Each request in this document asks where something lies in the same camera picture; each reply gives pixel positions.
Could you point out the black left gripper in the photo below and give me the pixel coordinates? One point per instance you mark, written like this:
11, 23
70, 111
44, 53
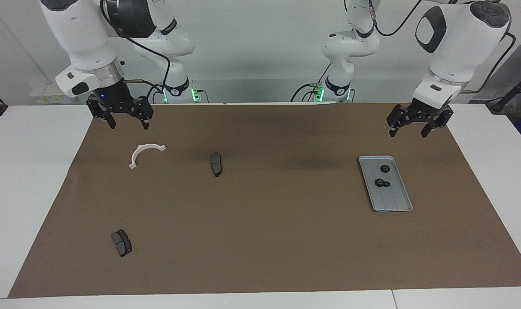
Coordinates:
430, 113

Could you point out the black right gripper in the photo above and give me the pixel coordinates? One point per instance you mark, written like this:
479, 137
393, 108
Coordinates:
114, 98

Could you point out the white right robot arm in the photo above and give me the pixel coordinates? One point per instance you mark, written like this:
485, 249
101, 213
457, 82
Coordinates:
80, 34

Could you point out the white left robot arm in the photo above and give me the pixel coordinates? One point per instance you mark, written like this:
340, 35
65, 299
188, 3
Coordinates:
453, 47

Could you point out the silver metal tray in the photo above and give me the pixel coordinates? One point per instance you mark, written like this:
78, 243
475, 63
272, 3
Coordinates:
393, 201

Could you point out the black stand pole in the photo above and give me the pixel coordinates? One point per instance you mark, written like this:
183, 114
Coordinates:
498, 107

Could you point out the grey brake pad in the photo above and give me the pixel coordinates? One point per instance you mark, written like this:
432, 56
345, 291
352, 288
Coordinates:
216, 162
122, 243

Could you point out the brown table mat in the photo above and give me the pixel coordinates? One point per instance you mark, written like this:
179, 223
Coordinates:
260, 236

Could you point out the white curved plastic bracket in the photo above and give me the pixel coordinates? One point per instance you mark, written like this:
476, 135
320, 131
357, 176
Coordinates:
139, 150

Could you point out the white wall socket box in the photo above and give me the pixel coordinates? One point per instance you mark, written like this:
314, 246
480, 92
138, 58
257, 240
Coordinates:
43, 96

